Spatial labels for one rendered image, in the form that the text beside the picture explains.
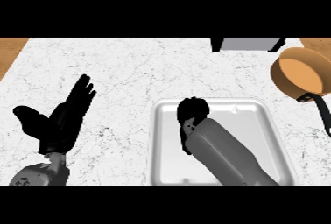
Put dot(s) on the silver metal tray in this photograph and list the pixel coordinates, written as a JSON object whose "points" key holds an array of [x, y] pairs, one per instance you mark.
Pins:
{"points": [[259, 131]]}

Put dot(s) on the grey appliance with black legs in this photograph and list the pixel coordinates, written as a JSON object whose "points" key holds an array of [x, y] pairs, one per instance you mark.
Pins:
{"points": [[247, 43]]}

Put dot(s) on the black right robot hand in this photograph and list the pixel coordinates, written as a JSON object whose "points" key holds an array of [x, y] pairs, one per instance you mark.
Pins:
{"points": [[192, 108]]}

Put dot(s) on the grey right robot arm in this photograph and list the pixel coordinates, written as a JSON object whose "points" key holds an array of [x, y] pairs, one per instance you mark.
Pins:
{"points": [[223, 151]]}

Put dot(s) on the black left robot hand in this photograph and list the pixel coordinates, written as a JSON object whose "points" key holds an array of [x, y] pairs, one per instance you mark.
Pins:
{"points": [[64, 119]]}

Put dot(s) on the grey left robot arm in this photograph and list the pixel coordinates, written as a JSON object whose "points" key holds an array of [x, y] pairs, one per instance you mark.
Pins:
{"points": [[43, 172]]}

